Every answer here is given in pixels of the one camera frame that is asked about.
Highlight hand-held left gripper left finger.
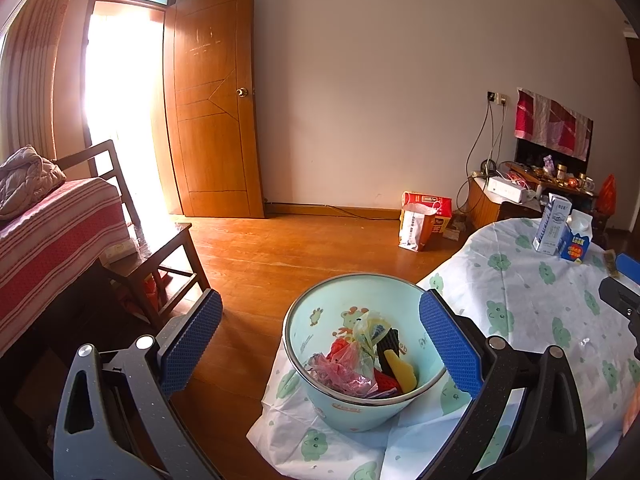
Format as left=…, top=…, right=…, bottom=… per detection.
left=52, top=288, right=224, bottom=480

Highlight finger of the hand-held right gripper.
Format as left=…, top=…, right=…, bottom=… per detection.
left=599, top=276, right=640, bottom=361
left=616, top=253, right=640, bottom=286

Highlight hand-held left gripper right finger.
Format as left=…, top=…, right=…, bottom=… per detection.
left=419, top=288, right=588, bottom=480

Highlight yellow orange wrapper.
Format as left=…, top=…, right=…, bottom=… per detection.
left=382, top=350, right=418, bottom=393

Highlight black foam net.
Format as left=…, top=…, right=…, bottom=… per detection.
left=377, top=328, right=401, bottom=361

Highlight yellow plastic bag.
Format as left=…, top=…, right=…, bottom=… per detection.
left=352, top=310, right=388, bottom=361

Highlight light green giraffe print bin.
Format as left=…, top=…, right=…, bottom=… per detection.
left=282, top=272, right=448, bottom=433

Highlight blue gable milk carton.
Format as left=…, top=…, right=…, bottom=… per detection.
left=557, top=210, right=593, bottom=263

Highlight red plastic bag on cabinet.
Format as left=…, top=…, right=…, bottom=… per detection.
left=597, top=174, right=617, bottom=213

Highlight tall white milk carton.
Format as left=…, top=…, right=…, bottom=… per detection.
left=532, top=193, right=572, bottom=256

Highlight round table with cloud cloth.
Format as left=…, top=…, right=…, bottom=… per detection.
left=246, top=217, right=640, bottom=480

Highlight wooden chair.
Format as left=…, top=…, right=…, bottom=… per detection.
left=100, top=222, right=211, bottom=331

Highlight white paper bag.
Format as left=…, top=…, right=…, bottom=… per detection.
left=398, top=202, right=443, bottom=252

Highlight white flat box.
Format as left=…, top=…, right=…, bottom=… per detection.
left=487, top=176, right=536, bottom=203

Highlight dark wooden cabinet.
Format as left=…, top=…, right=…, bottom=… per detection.
left=467, top=162, right=608, bottom=233

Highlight red gift box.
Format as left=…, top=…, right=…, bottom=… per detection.
left=402, top=191, right=453, bottom=235

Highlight black television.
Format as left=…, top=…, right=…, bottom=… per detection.
left=515, top=137, right=591, bottom=176

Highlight red patterned cloth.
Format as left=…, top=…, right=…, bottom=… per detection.
left=515, top=87, right=594, bottom=161

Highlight sofa with red striped cover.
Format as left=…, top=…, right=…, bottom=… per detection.
left=0, top=140, right=141, bottom=356

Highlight grey jacket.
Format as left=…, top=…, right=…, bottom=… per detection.
left=0, top=145, right=67, bottom=221

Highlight wooden door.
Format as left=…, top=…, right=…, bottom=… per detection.
left=162, top=0, right=266, bottom=219

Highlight hanging cables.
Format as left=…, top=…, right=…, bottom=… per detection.
left=457, top=102, right=506, bottom=216

